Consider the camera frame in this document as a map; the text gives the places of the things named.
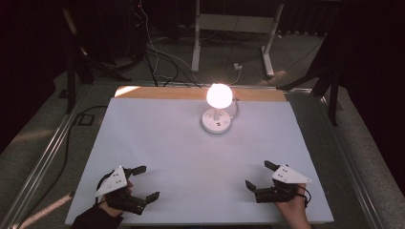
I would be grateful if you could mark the white globe table lamp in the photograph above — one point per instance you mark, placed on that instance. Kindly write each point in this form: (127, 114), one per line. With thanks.
(216, 122)

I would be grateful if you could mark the white metal stand frame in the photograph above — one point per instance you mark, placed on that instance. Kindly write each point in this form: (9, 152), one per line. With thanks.
(235, 23)

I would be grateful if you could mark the person's left hand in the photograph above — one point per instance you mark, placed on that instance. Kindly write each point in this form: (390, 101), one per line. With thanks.
(110, 208)

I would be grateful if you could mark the black stand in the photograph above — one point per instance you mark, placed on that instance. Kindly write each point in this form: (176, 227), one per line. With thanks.
(78, 66)
(328, 76)

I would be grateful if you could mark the aluminium rail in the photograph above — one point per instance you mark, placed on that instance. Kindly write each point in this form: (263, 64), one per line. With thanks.
(41, 162)
(350, 162)

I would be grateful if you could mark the white power adapter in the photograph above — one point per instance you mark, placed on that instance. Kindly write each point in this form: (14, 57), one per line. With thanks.
(237, 66)

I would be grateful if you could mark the person's right hand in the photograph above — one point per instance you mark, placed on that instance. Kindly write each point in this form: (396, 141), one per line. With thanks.
(294, 210)

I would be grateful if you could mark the black floor plate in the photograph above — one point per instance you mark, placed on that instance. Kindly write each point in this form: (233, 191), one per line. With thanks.
(84, 119)

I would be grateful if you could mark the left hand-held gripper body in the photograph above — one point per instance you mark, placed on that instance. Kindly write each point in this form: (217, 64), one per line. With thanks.
(116, 183)

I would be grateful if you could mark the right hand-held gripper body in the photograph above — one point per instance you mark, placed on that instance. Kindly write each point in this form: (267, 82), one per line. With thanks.
(283, 184)

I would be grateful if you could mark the white table cover sheet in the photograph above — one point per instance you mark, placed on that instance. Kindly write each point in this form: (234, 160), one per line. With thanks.
(178, 159)

